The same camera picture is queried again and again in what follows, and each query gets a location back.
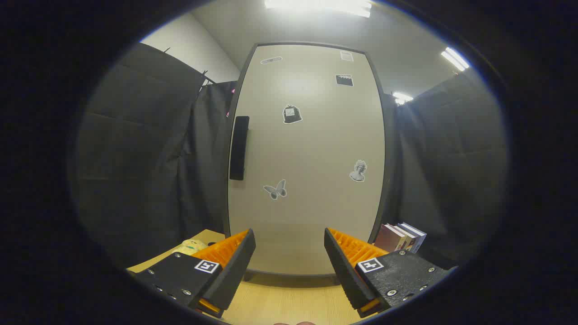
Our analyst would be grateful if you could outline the black door handle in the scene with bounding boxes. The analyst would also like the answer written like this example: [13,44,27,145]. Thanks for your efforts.
[229,116,250,181]

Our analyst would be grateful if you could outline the black yellow spine book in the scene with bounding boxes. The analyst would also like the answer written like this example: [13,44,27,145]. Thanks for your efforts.
[393,224,418,252]

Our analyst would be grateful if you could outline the long ceiling light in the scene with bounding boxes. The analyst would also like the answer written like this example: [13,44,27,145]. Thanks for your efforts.
[264,0,373,19]

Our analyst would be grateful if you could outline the dark grey cabinet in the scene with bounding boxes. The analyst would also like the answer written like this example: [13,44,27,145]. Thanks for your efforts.
[221,41,397,286]

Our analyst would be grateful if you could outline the black backdrop cloth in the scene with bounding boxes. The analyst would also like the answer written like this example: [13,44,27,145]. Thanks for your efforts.
[75,43,508,271]

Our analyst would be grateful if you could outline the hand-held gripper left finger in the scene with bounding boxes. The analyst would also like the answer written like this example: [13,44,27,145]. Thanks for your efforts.
[133,228,256,319]

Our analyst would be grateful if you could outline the ceiling light panel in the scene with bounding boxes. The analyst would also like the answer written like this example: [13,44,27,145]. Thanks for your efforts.
[440,46,470,72]

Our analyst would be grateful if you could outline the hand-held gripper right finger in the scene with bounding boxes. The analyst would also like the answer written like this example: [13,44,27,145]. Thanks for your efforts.
[324,227,458,318]

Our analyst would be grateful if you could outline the yellow plush toy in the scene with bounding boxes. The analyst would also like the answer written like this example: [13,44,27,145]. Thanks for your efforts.
[174,239,208,256]

